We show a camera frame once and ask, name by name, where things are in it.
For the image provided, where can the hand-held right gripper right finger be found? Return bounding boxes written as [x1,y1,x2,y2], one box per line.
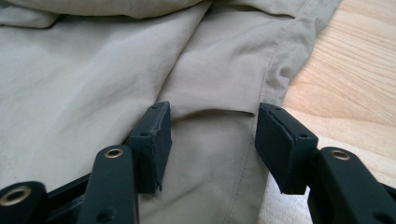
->
[254,102,319,196]

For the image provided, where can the khaki shorts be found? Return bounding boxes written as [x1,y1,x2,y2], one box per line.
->
[0,0,342,224]

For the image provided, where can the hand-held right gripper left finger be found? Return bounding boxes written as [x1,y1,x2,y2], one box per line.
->
[124,100,173,195]

